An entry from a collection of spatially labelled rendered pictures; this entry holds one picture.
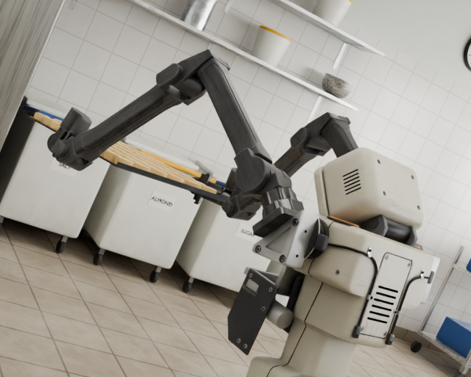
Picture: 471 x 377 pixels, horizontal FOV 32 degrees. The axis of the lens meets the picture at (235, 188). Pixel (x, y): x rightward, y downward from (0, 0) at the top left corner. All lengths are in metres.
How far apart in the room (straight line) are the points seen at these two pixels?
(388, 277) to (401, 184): 0.20
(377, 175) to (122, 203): 3.33
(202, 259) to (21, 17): 1.92
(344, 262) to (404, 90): 4.82
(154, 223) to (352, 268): 3.47
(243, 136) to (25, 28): 2.69
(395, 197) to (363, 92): 4.49
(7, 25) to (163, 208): 1.48
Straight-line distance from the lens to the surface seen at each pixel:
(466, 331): 6.75
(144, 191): 4.92
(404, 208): 1.73
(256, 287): 1.77
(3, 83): 4.34
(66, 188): 4.80
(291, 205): 1.60
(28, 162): 4.70
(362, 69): 6.15
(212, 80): 1.87
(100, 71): 5.37
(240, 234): 5.24
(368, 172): 1.68
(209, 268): 5.25
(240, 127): 1.76
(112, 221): 4.92
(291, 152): 2.30
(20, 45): 4.32
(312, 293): 1.73
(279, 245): 1.59
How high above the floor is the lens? 1.31
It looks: 6 degrees down
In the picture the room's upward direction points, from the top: 25 degrees clockwise
